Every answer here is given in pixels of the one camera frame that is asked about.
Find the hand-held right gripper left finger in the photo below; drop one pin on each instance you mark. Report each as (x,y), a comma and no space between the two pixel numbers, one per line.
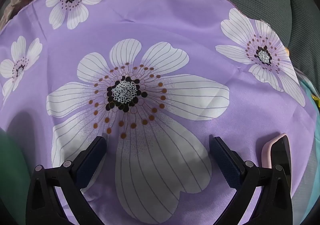
(92,162)

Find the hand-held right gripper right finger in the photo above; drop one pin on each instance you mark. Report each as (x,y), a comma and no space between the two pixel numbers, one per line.
(225,162)

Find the green bowl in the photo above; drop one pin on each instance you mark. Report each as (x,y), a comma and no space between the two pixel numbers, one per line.
(12,177)

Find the phone with pink case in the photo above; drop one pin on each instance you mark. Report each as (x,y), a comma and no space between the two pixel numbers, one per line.
(280,152)

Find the cartoon printed bedsheet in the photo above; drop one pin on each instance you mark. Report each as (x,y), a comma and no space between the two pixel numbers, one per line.
(312,115)

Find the purple floral cloth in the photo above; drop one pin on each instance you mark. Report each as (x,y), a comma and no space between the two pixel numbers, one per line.
(175,27)

